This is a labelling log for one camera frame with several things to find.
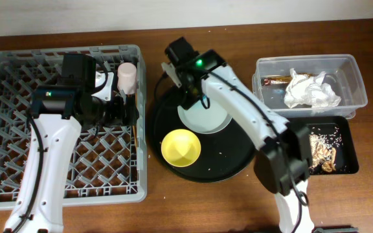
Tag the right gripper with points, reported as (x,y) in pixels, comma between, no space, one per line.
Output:
(191,100)

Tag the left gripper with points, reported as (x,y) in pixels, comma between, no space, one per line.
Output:
(129,108)

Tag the pink plastic cup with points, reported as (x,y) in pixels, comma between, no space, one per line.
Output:
(127,78)

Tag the yellow plastic bowl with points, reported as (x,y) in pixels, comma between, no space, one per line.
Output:
(181,148)

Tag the white napkin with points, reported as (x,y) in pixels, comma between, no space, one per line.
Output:
(304,89)

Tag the rice and peanut shell scraps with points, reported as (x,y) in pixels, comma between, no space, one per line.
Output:
(324,145)

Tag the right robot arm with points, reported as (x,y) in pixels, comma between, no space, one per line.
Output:
(284,159)

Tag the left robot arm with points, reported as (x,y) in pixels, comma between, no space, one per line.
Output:
(85,95)

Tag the grey dishwasher rack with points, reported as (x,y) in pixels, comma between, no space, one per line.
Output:
(105,167)

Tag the grey round plate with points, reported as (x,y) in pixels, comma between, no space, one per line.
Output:
(204,121)

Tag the round black tray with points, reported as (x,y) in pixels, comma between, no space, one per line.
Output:
(223,154)

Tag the clear plastic storage box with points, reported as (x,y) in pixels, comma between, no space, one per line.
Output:
(342,74)

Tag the black rectangular tray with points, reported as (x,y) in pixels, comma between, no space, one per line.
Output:
(348,149)

